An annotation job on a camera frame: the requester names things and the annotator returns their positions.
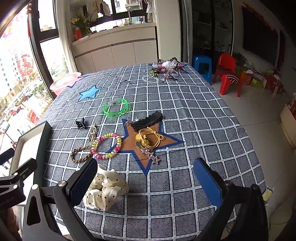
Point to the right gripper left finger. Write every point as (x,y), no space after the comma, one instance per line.
(70,193)

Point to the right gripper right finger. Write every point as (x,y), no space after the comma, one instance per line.
(251,222)

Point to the white polka dot scrunchie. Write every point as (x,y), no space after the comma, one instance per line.
(105,189)

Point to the beige loop hair clip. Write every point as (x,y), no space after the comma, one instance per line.
(93,133)

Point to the black hair claw clip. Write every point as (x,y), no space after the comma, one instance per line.
(80,123)

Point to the white jewelry box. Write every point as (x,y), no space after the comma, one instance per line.
(32,144)

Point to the pink star hair clip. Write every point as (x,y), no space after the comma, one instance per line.
(150,155)

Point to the black hair comb clip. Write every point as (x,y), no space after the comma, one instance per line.
(152,119)

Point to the blue star patch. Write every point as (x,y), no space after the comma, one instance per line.
(90,93)

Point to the pink plastic basin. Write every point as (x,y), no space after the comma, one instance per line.
(59,85)

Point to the grey checked tablecloth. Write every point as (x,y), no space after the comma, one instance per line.
(168,203)

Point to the pink star patch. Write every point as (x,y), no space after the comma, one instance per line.
(72,83)

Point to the red paper window decoration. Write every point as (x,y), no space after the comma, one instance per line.
(25,65)

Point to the red plastic chair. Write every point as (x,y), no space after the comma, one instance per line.
(226,70)

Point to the blue plastic stool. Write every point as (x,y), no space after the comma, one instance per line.
(203,65)

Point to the pile of hair accessories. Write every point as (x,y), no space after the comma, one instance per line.
(164,70)

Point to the white low cabinet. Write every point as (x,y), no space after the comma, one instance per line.
(114,48)

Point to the yellow flower bouquet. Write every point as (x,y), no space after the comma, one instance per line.
(82,24)

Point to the black wall television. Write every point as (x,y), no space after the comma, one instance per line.
(258,36)

